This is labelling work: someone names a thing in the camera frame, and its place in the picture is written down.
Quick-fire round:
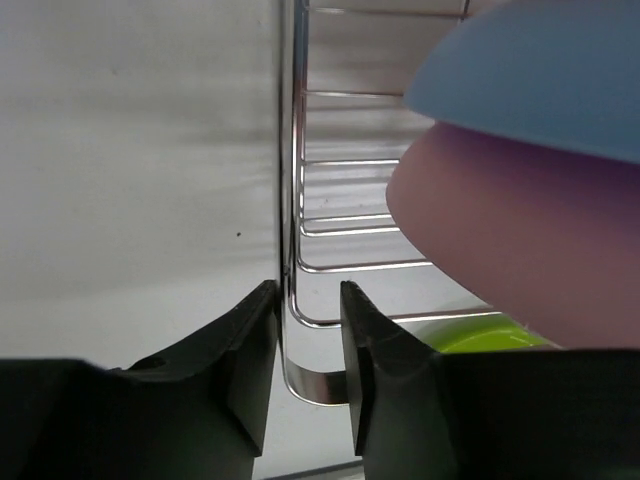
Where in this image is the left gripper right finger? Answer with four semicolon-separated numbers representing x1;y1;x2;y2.
340;281;450;458

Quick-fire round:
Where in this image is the lime green plate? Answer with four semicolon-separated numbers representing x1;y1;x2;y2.
413;314;556;354

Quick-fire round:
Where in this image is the wire dish rack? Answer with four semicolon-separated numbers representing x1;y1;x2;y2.
274;1;492;406

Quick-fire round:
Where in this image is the pink plate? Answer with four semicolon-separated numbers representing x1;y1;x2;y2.
386;124;639;348

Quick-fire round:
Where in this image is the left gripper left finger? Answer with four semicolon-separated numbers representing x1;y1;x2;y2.
122;280;278;458

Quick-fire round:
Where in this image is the blue plate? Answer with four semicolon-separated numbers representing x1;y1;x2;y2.
404;1;639;164

